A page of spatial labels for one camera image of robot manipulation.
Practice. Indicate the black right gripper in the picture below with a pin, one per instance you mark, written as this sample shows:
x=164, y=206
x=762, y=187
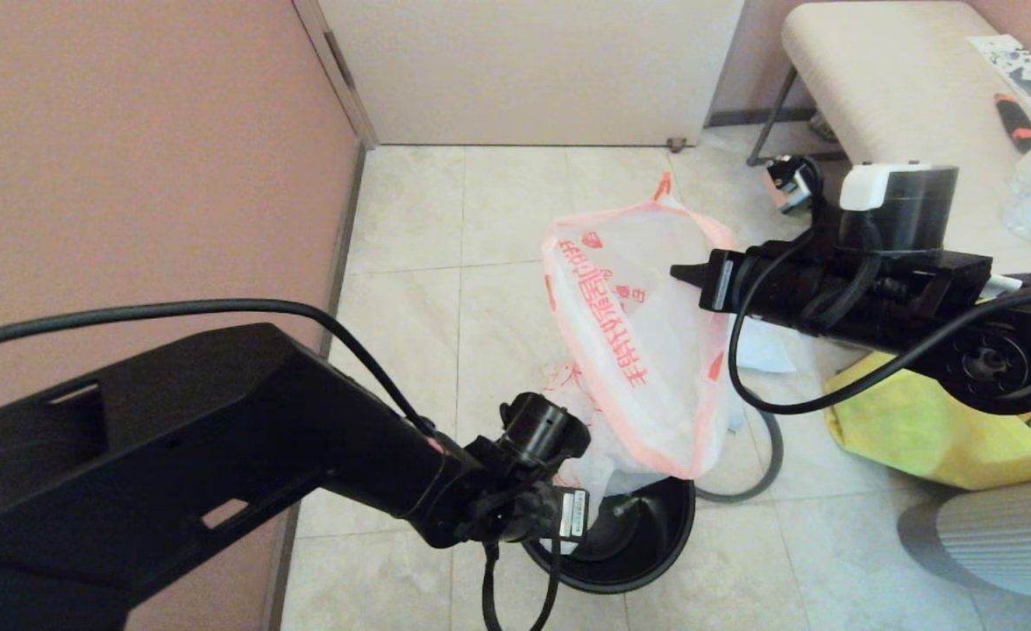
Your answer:
x=717, y=280

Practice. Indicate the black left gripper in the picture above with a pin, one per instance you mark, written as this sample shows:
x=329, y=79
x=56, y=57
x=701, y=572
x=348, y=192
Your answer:
x=559, y=513

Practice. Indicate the white bag with cartoon print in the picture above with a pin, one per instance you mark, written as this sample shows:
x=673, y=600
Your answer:
x=638, y=333

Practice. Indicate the translucent white red-trimmed bag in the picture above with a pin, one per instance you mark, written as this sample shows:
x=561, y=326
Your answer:
x=761, y=350

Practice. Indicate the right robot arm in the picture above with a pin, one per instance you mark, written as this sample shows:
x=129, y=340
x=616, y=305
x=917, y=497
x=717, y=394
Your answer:
x=919, y=289

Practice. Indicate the grey ribbed robot base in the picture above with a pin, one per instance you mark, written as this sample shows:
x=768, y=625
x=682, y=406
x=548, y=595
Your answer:
x=1006, y=535

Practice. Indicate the black round trash bin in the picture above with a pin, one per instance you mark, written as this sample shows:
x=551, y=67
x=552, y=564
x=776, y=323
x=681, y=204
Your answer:
x=647, y=543

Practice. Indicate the yellow shopping bag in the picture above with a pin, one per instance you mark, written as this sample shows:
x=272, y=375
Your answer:
x=910, y=429

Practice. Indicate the white door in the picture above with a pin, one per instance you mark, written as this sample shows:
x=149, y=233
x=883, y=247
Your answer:
x=524, y=70

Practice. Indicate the beige table with metal legs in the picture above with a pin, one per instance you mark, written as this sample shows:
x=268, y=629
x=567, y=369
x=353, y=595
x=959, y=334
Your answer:
x=901, y=88

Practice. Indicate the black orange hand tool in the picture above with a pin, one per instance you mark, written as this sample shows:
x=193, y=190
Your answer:
x=1020, y=123

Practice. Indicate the printed black white label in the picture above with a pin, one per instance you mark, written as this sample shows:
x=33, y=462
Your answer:
x=1011, y=61

